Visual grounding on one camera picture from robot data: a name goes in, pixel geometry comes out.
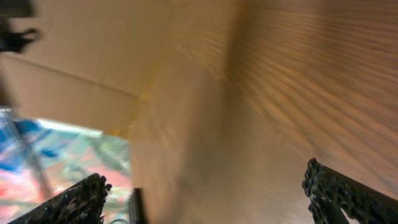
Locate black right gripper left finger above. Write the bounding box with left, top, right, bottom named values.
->
left=9, top=173, right=112, bottom=224

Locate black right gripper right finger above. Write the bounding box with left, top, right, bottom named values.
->
left=302, top=158, right=397, bottom=224

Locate blue Galaxy smartphone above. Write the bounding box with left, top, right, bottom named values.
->
left=1, top=106, right=146, bottom=223

